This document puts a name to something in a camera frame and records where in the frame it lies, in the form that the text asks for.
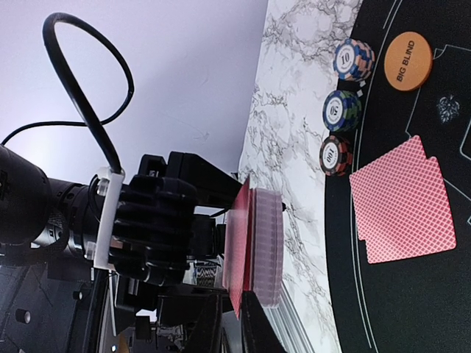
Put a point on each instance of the round black poker mat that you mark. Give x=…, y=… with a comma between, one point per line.
x=421, y=304

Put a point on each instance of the grey chip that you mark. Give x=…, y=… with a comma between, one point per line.
x=354, y=60

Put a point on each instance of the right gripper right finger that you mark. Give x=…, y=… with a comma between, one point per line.
x=258, y=335

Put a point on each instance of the red card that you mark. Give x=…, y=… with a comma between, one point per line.
x=421, y=225
x=378, y=187

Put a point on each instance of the orange big blind button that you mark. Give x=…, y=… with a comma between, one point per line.
x=408, y=61

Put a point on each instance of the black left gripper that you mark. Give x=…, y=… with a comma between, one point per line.
x=82, y=263

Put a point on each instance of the green chip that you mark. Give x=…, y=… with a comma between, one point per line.
x=341, y=111

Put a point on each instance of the red chip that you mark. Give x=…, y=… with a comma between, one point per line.
x=335, y=156

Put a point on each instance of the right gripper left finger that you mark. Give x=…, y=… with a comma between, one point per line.
x=206, y=335

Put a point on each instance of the red playing card deck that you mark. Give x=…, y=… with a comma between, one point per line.
x=253, y=250

